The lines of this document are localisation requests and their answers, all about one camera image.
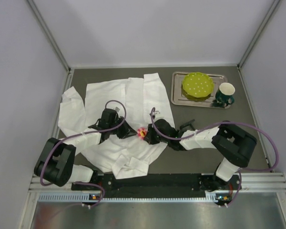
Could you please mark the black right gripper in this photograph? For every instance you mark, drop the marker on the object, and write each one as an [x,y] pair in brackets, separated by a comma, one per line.
[151,135]

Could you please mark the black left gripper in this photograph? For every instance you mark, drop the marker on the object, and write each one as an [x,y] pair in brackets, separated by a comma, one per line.
[124,130]

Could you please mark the pink flower brooch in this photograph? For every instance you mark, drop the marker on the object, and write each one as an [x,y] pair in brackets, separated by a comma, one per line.
[142,132]

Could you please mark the white shirt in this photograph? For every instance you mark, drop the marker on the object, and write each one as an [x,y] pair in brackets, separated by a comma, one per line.
[135,97]

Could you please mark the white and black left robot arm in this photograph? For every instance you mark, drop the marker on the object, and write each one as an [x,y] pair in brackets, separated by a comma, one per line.
[55,165]

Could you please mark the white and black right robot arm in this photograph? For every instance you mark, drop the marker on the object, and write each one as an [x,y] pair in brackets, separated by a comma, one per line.
[233,143]

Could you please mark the silver metal tray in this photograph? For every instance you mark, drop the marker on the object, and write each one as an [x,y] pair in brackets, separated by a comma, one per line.
[178,98]

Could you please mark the green dotted plate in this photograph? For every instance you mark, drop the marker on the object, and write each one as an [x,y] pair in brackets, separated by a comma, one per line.
[197,86]

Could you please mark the dark green mug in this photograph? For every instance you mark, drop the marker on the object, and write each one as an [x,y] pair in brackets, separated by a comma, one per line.
[224,95]

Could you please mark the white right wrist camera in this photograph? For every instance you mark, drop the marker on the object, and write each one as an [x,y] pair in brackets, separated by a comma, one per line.
[155,114]

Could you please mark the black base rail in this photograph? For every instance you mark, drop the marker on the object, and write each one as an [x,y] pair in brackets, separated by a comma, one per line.
[163,185]

